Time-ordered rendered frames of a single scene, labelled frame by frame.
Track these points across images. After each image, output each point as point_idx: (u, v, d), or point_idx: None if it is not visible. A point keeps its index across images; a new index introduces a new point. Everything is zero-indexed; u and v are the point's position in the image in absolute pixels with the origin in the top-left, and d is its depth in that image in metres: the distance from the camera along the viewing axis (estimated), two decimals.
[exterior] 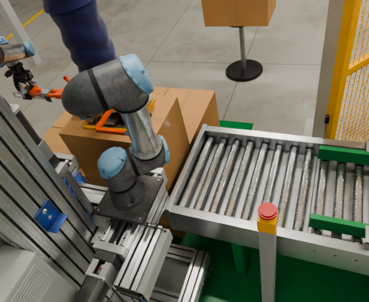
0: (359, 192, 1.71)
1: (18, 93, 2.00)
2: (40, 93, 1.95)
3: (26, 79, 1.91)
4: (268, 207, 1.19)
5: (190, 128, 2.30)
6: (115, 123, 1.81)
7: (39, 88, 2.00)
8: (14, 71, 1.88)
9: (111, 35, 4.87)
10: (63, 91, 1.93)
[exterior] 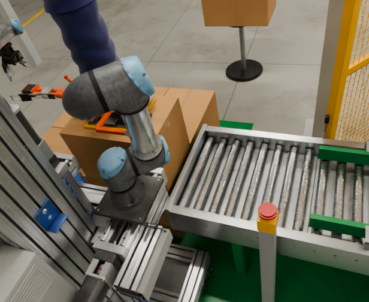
0: (359, 192, 1.71)
1: (17, 96, 1.98)
2: (41, 91, 1.96)
3: (15, 60, 1.82)
4: (268, 207, 1.19)
5: (190, 128, 2.30)
6: (116, 123, 1.81)
7: (40, 88, 2.00)
8: (2, 51, 1.79)
9: (111, 35, 4.87)
10: (64, 91, 1.93)
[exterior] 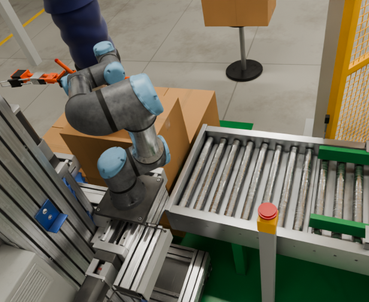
0: (359, 192, 1.71)
1: (6, 81, 1.90)
2: (31, 77, 1.88)
3: None
4: (268, 207, 1.19)
5: (190, 128, 2.30)
6: None
7: (30, 73, 1.92)
8: None
9: (111, 35, 4.87)
10: (55, 76, 1.85)
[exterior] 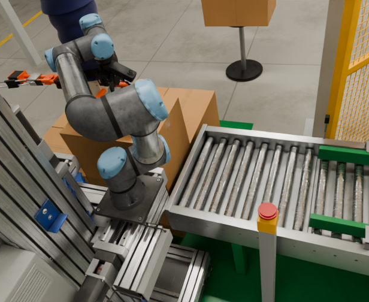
0: (359, 192, 1.71)
1: (3, 82, 1.90)
2: (28, 78, 1.87)
3: None
4: (268, 207, 1.19)
5: (190, 128, 2.30)
6: None
7: (27, 74, 1.92)
8: None
9: (111, 35, 4.87)
10: (52, 77, 1.85)
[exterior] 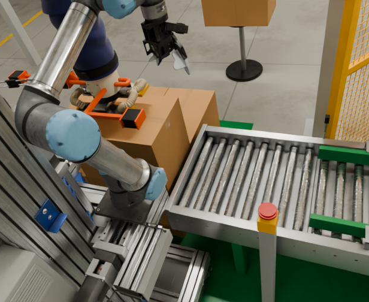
0: (359, 192, 1.71)
1: (4, 82, 1.90)
2: (29, 78, 1.87)
3: None
4: (268, 207, 1.19)
5: (190, 128, 2.30)
6: (107, 109, 1.73)
7: (28, 74, 1.92)
8: None
9: (111, 35, 4.87)
10: None
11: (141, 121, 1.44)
